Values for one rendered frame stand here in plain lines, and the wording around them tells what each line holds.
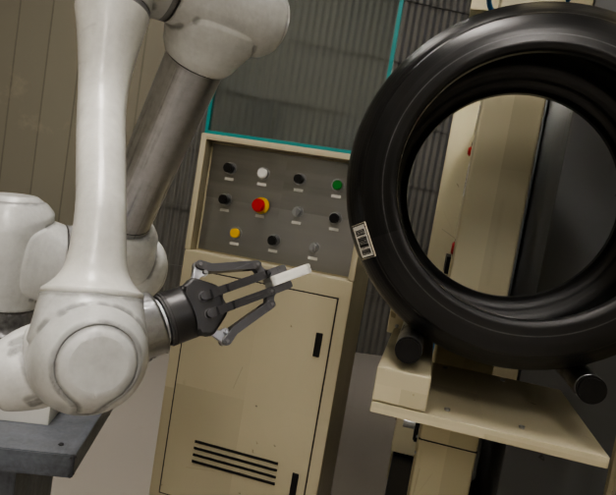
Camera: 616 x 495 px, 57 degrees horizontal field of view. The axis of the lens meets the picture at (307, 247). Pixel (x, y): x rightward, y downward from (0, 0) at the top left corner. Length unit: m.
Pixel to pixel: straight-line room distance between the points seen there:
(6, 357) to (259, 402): 1.18
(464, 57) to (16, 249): 0.85
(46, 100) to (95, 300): 4.04
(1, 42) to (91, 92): 3.96
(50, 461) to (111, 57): 0.63
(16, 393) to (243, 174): 1.22
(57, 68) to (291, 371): 3.34
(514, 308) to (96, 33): 0.90
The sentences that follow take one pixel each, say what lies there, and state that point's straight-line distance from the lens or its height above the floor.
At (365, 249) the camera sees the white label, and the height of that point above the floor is 1.05.
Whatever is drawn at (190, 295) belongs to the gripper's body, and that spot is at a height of 0.96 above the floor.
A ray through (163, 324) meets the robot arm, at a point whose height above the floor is 0.93.
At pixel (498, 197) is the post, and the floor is 1.19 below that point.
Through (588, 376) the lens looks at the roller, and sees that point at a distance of 0.98.
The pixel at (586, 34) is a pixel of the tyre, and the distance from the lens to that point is 0.98.
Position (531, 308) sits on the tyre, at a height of 0.97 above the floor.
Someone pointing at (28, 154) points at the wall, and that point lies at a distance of 4.59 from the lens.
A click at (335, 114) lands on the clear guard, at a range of 1.73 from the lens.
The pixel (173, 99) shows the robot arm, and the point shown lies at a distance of 1.00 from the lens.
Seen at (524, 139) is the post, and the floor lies 1.32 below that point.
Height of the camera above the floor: 1.11
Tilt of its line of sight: 5 degrees down
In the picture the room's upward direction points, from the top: 9 degrees clockwise
